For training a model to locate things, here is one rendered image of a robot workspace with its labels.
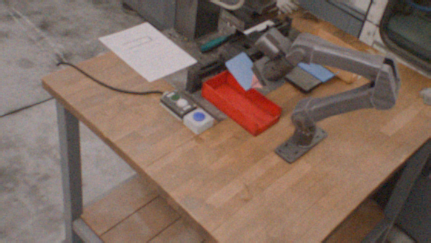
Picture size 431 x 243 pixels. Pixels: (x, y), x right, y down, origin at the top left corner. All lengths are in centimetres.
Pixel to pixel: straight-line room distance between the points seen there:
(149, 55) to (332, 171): 77
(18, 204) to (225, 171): 131
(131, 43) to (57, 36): 165
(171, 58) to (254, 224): 74
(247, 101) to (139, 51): 44
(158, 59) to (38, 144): 114
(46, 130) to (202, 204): 161
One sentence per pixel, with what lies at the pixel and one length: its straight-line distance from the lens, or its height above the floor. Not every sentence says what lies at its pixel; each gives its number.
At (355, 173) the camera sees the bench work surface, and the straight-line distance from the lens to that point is 162.
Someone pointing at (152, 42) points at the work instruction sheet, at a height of 90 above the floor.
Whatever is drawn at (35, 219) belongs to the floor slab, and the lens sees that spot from 256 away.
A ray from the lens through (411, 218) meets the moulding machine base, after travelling 258.
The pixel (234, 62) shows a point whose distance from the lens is 169.
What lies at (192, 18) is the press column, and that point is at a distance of 194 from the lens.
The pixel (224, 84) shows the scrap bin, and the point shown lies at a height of 90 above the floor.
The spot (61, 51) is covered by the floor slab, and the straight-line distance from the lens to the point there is 343.
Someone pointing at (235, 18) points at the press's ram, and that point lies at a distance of 170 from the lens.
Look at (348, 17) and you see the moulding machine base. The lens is 230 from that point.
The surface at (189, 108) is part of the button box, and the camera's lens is 164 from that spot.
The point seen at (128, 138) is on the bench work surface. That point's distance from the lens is 158.
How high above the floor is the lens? 203
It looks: 39 degrees down
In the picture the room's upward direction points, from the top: 11 degrees clockwise
